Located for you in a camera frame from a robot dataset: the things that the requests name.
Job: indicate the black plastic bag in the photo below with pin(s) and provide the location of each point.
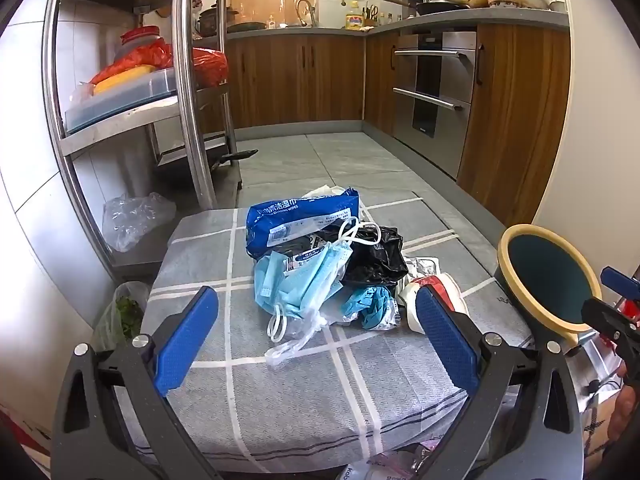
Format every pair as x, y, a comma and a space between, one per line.
377, 260

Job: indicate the grey checked cloth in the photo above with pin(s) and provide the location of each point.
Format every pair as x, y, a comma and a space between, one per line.
300, 400

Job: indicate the wooden base cabinets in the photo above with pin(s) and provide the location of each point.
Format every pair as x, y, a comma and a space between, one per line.
300, 80

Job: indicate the red and white packet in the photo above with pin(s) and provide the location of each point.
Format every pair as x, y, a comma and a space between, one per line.
407, 305

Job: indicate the blue wet wipes packet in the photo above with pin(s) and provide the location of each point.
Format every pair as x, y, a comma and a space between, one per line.
300, 217

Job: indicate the light blue face mask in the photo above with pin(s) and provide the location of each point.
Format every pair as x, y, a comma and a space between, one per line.
300, 280

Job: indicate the kitchen faucet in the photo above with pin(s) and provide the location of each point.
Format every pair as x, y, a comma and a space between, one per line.
306, 10

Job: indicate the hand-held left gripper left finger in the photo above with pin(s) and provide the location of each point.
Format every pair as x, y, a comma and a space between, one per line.
187, 340

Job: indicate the small soap bottle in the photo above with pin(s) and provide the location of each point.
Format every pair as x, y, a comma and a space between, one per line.
271, 22

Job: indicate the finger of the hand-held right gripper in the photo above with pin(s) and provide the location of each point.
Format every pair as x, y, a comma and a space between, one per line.
617, 282
607, 320

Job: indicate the red lidded container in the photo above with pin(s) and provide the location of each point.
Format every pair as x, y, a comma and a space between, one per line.
140, 37

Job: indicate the teal bin with yellow rim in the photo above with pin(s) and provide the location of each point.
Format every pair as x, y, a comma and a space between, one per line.
547, 280

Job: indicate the wooden side cabinet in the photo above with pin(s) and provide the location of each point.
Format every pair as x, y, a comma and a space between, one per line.
520, 120

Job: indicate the clear plastic bag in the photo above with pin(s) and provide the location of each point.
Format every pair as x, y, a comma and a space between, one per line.
135, 220
300, 337

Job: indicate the small brown pot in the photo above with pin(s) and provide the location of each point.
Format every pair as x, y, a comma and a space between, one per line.
477, 0

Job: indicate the dark flat pan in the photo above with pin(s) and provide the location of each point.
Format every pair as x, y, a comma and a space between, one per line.
246, 26

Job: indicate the dark cooking pot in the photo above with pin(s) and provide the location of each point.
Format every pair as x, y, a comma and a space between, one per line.
215, 20

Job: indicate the white silver foil packet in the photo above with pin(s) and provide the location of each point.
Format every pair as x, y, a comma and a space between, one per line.
422, 267

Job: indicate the bag of green vegetables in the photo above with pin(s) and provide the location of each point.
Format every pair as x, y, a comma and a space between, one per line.
125, 310

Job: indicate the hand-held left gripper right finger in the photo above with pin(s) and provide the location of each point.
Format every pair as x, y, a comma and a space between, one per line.
445, 345

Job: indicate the red plastic bag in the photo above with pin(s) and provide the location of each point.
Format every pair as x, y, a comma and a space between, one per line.
207, 65

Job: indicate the person's right hand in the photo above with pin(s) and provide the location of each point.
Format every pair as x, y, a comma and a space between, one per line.
627, 400

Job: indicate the grey blue tray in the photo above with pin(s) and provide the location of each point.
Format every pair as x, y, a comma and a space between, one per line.
125, 102

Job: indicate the yellow cooking oil bottle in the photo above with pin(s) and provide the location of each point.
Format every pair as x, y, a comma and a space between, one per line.
354, 19

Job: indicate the yellow flat item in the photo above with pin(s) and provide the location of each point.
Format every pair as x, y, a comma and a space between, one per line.
122, 79

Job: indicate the white printed plastic bag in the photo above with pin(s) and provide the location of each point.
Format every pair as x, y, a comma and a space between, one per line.
380, 465

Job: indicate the black wok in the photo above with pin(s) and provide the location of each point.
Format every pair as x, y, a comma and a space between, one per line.
435, 7

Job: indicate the stainless steel oven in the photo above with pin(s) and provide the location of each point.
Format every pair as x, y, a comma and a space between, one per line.
435, 105

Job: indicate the knife block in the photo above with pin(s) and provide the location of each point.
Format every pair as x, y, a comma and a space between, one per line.
370, 16

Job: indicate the grey kitchen countertop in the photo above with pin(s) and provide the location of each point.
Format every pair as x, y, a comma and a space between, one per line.
450, 20

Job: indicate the stainless steel shelf rack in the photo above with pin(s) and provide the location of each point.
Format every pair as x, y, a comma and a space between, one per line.
192, 110

